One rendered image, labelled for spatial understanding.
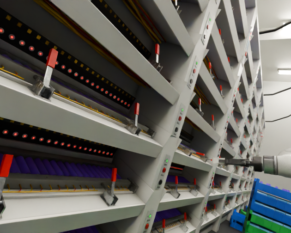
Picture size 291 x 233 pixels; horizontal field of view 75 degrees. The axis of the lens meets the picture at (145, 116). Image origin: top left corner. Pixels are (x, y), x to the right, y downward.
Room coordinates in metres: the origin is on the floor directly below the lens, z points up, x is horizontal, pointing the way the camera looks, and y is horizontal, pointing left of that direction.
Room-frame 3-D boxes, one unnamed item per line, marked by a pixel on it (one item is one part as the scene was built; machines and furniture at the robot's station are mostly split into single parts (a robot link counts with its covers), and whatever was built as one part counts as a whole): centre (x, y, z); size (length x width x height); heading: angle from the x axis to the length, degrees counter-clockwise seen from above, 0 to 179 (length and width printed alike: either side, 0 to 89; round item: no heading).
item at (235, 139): (1.87, -0.87, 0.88); 0.20 x 0.09 x 1.76; 54
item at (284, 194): (1.49, -1.15, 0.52); 0.30 x 0.20 x 0.08; 62
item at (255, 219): (1.49, -1.15, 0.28); 0.30 x 0.20 x 0.08; 62
